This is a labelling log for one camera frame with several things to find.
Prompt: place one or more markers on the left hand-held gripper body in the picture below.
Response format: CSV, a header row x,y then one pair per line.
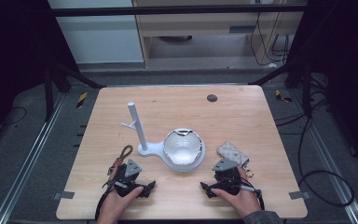
x,y
132,169

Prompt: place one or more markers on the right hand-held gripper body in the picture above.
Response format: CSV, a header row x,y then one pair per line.
x,y
227,180

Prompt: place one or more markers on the beige quilted key pouch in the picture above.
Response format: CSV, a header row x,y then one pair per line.
x,y
231,152

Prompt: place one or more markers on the white hook stand with bowl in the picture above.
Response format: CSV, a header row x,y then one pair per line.
x,y
183,149

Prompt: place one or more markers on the person's right hand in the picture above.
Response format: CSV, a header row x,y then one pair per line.
x,y
245,200

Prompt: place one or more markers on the person's left hand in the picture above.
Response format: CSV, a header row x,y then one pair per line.
x,y
113,205

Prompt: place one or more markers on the grey tape strip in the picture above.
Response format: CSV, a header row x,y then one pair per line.
x,y
299,195
64,195

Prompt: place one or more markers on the grey round table grommet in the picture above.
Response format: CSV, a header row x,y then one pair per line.
x,y
212,98

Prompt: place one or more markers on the black metal stand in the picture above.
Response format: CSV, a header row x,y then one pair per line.
x,y
306,90
48,93

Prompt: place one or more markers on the small white plug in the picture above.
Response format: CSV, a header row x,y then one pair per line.
x,y
272,65

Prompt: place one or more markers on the white cabinet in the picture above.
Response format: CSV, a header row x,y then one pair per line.
x,y
99,40

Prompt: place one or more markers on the light wooden desk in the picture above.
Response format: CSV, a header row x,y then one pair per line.
x,y
199,26

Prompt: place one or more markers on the black horizontal bar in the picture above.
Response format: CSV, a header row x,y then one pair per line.
x,y
167,10

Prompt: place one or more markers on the metal floor rail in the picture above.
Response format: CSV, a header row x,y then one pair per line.
x,y
329,161
28,161

